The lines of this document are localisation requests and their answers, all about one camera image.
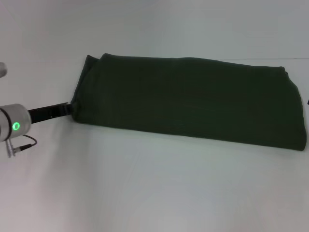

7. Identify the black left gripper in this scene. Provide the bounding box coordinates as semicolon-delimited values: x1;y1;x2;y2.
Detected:
27;102;74;124

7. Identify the dark green FREE t-shirt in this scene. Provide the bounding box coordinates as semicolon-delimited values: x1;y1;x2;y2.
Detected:
70;53;309;152

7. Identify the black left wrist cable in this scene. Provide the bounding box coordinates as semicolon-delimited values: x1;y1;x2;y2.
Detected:
5;134;39;158

